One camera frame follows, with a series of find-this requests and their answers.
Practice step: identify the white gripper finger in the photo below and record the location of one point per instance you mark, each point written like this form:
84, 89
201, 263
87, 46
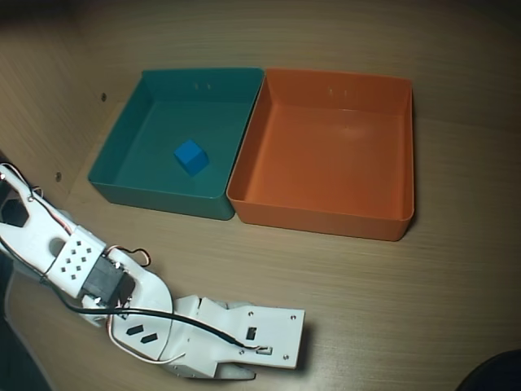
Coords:
240, 372

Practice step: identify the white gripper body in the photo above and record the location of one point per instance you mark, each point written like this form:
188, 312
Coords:
212, 351

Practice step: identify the blue cube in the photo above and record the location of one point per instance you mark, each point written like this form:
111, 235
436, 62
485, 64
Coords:
190, 156

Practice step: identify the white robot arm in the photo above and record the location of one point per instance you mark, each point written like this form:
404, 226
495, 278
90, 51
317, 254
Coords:
36, 232

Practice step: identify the teal plastic box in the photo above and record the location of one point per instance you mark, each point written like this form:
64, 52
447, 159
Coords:
179, 122

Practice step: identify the orange plastic box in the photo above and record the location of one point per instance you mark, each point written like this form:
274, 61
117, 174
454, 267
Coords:
325, 163

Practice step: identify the black round object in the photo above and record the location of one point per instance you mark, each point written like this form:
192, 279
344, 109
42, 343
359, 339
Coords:
496, 374

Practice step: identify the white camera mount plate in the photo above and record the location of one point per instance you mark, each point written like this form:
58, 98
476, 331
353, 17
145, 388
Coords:
277, 338

